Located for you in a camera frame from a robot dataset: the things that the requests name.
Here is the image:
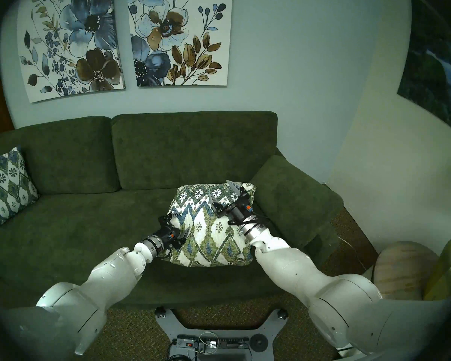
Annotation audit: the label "thin white floor cable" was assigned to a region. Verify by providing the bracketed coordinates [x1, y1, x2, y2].
[334, 232, 372, 270]

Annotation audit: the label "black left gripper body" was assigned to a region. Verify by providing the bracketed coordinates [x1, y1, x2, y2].
[156, 217, 183, 250]

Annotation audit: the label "white coiled cable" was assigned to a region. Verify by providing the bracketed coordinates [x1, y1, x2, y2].
[195, 331, 219, 354]

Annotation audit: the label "floral painting dark brown flower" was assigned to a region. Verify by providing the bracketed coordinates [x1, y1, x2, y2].
[17, 0, 126, 103]

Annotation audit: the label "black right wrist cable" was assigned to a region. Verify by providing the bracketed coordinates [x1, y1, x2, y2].
[227, 214, 271, 229]

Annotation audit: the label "waterfall landscape picture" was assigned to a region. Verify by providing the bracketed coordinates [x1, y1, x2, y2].
[397, 0, 451, 137]

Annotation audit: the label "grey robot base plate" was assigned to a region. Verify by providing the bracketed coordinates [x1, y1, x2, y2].
[155, 307, 288, 361]

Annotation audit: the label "wide green sofa back cushion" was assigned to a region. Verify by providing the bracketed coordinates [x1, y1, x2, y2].
[111, 111, 278, 191]

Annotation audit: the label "black base cable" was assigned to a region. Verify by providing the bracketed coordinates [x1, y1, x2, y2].
[165, 340, 181, 361]

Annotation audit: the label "gold vase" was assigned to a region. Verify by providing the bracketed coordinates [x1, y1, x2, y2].
[424, 232, 451, 300]

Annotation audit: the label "floral painting brown leaves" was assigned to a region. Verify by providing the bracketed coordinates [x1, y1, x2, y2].
[127, 0, 233, 88]

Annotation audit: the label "narrow green sofa back cushion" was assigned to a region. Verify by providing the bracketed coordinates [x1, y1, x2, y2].
[0, 116, 121, 195]

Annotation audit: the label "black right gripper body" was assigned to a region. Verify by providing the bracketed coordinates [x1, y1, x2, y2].
[214, 190, 254, 225]

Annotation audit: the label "black power strip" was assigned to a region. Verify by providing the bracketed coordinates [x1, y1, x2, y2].
[177, 334, 250, 352]

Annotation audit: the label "green sofa armrest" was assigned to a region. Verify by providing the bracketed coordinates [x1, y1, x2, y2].
[250, 155, 344, 248]

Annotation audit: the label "patterned green white cushion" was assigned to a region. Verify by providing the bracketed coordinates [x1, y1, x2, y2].
[0, 146, 39, 229]
[167, 182, 257, 267]

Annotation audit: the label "round wooden side table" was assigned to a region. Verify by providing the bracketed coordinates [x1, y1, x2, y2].
[374, 241, 442, 300]

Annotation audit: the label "green sofa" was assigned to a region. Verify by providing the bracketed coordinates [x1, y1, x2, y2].
[0, 111, 344, 310]

